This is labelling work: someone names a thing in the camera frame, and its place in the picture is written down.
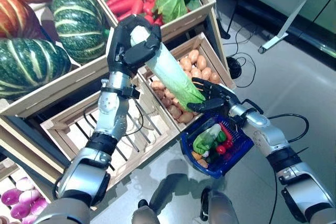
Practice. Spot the small green striped pumpkin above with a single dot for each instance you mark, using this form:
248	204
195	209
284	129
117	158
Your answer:
78	24

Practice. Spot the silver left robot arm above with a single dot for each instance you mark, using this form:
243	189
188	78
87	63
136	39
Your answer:
110	119

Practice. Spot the round black floor base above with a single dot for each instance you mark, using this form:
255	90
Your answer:
234	68

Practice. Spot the large green striped pumpkin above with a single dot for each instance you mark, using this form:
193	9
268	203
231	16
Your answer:
29	66

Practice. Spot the silver right robot leg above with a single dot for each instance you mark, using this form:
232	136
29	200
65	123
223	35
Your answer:
220	208

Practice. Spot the silver robot leg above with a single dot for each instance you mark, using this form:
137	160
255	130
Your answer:
220	208
144	216

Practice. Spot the small green bell pepper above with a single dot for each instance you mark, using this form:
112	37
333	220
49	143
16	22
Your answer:
221	137

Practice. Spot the black tripod stand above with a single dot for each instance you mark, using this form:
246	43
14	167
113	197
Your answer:
237	1

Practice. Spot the silver left robot leg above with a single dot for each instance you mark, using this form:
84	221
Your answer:
144	216

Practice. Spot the red tomato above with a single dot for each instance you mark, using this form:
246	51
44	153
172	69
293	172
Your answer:
221	149

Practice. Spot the tan potato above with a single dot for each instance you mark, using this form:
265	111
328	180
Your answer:
185	117
214	77
193	56
174	111
157	85
185	64
206	73
201	62

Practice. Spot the wooden slat crate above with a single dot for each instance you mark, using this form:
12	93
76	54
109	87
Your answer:
183	24
215	56
60	123
8	167
52	90

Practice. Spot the green white napa cabbage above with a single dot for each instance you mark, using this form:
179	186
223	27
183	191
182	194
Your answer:
170	72
204	138

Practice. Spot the small red pepper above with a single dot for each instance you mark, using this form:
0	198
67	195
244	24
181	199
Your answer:
228	144

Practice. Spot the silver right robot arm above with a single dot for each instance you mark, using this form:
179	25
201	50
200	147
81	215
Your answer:
270	134

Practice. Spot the wooden display shelf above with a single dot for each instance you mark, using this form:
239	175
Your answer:
218	40

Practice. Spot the blue plastic shopping basket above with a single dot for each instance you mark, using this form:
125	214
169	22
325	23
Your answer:
236	155

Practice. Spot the white desk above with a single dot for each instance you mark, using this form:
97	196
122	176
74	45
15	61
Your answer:
296	11

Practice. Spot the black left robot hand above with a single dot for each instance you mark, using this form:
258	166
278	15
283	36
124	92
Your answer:
118	48

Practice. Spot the orange striped pumpkin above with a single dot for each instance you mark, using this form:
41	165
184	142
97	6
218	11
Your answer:
15	16

